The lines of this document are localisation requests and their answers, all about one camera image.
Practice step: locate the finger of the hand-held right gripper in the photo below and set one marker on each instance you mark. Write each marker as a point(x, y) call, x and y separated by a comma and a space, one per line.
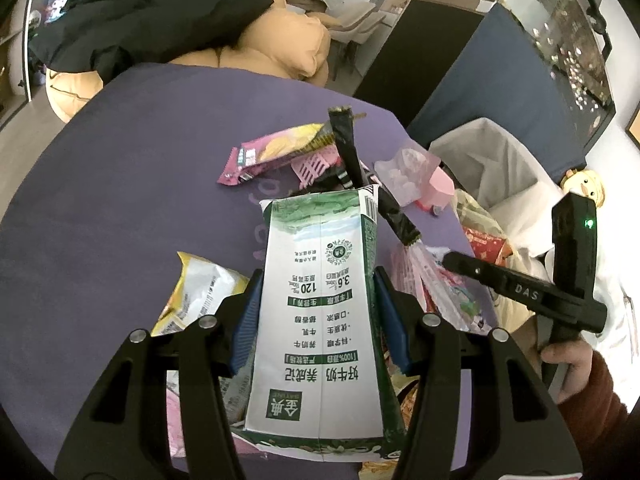
point(500, 280)

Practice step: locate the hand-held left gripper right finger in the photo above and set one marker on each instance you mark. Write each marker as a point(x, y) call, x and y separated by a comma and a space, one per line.
point(389, 320)

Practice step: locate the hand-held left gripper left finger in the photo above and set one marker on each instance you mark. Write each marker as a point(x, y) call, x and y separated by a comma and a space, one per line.
point(249, 320)

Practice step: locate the clear printed plastic wrapper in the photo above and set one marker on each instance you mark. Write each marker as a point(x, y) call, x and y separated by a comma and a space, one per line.
point(430, 290)

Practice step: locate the green white milk carton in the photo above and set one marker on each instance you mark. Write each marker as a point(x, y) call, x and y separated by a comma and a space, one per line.
point(310, 335)

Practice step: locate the pink snack wrapper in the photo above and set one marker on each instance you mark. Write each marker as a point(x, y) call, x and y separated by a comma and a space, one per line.
point(270, 152)

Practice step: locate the person's right forearm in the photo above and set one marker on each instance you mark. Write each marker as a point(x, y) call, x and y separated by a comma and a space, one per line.
point(595, 420)

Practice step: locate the person's right hand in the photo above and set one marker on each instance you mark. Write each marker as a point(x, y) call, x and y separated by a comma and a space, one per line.
point(570, 360)

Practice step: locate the red packet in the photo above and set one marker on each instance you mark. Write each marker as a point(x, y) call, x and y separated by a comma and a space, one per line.
point(485, 245)

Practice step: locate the yellow chip bag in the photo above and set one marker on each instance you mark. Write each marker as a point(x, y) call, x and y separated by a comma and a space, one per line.
point(200, 290)

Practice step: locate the blonde doll figure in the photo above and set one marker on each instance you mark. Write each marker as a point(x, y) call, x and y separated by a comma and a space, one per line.
point(585, 185)

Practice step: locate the orange snack packet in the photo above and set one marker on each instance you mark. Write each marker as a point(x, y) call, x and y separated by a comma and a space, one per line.
point(405, 400)

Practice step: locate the black stick packet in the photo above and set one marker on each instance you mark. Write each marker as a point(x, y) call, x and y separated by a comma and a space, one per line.
point(395, 215)
point(347, 150)

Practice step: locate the pink cup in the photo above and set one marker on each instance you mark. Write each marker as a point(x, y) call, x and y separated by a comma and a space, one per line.
point(440, 187)

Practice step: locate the white bag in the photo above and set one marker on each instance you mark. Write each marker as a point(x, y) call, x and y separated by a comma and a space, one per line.
point(500, 160)

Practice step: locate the pale pink packet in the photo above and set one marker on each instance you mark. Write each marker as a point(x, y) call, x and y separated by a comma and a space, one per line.
point(175, 410)

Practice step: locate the navy blue partition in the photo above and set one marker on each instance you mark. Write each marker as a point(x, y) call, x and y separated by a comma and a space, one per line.
point(500, 85)

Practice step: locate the glass display cabinet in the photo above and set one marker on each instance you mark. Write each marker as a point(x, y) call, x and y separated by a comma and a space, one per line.
point(550, 10)

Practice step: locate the tan bean bag sofa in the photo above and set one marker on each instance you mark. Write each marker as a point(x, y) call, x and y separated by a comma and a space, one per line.
point(290, 45)

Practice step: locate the beige chair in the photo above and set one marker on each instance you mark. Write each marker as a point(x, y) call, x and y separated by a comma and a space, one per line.
point(355, 25)

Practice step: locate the black jacket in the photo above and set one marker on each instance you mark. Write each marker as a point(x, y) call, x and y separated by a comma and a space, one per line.
point(150, 10)

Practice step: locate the wooden shelf unit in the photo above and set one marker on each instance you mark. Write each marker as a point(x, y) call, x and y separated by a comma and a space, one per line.
point(12, 70)

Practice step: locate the dark printed bag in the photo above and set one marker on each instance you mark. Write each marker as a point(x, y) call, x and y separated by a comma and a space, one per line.
point(60, 0)

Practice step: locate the wall picture frame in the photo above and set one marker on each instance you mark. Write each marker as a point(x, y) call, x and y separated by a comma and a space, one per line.
point(634, 127)

